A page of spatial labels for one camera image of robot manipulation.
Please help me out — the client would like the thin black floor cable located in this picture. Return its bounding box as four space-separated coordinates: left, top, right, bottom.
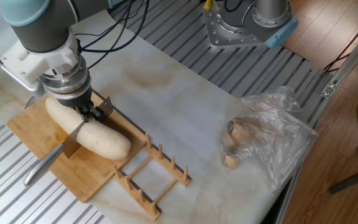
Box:
323 9 358 74

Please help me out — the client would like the wooden peg rack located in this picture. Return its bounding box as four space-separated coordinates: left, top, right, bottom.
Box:
112 132 191 221

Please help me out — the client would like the black furniture leg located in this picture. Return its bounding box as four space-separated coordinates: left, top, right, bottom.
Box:
328 161 358 195

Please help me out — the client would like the aluminium frame post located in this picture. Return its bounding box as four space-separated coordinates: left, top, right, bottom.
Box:
306 18 358 128

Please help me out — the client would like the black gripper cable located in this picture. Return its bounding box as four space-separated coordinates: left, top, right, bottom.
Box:
75 0 151 69

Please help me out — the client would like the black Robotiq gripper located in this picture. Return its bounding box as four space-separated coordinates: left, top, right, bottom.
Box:
57 86 106 122

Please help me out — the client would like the steel cleaver knife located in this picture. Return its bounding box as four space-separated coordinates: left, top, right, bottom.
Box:
22 96 114 187

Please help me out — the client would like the clear plastic bag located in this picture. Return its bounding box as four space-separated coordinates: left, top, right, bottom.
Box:
221 85 320 194

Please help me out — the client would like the wooden cutting board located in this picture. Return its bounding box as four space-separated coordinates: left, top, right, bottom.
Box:
7 93 148 203

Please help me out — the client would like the brown mushroom with dark cap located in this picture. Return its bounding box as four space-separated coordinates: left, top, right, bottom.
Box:
227 118 254 144

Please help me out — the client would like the pale brown mushroom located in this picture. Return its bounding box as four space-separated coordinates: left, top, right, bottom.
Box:
222 154 239 171

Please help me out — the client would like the marble pattern table mat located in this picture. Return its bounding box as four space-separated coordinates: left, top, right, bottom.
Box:
0 0 291 224

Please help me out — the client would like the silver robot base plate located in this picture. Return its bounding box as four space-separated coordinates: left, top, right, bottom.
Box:
202 1 272 49

